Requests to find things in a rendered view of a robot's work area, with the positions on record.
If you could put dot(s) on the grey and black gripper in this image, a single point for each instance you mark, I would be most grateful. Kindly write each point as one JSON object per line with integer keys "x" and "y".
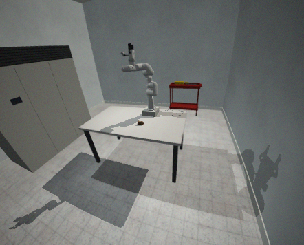
{"x": 131, "y": 54}

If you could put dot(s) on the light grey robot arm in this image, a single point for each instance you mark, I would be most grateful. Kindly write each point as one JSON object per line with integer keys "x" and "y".
{"x": 146, "y": 69}

